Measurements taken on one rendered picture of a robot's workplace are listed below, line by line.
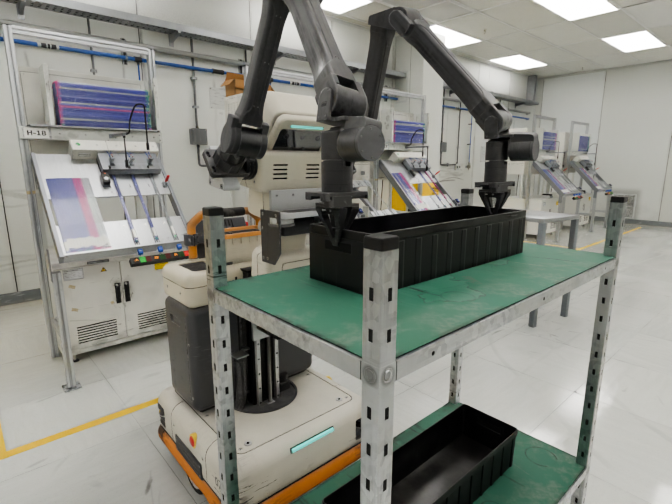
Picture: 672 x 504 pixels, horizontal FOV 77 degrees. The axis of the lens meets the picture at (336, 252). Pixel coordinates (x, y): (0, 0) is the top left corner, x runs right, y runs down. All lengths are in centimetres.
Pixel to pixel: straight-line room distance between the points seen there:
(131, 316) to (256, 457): 174
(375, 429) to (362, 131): 43
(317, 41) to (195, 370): 117
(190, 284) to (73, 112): 171
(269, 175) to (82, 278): 182
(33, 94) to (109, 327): 144
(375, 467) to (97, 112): 272
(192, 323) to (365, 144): 104
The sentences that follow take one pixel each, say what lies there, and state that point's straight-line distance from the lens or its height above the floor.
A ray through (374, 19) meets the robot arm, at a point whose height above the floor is 157.
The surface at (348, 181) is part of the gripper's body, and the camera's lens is 76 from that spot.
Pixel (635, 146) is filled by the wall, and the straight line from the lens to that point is 1018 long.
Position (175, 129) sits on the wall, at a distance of 478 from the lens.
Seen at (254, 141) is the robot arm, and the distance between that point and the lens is 114.
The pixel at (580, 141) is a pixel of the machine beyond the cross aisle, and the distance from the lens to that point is 897.
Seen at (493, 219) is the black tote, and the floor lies 105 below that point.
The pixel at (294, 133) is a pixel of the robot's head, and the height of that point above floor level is 127.
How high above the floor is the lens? 118
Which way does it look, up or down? 12 degrees down
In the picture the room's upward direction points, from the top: straight up
